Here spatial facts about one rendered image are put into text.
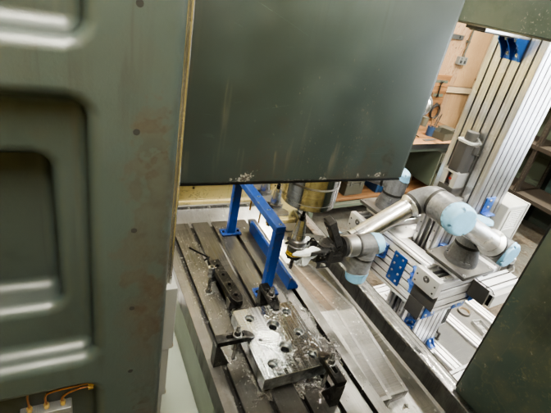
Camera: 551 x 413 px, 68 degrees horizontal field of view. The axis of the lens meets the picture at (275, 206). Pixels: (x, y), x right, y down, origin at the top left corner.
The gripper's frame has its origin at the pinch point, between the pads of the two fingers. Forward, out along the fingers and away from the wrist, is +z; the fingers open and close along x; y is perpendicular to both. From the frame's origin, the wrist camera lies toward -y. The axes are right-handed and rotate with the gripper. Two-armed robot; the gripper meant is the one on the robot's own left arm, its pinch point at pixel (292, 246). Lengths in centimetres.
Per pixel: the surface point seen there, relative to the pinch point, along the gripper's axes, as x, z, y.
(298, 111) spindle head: -12.5, 15.6, -45.8
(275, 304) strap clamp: 6.5, -3.5, 30.3
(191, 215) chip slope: 96, 3, 47
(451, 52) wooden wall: 284, -342, -40
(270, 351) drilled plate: -11.7, 6.1, 31.8
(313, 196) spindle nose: -7.3, 2.3, -21.7
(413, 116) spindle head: -12, -17, -47
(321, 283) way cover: 42, -52, 58
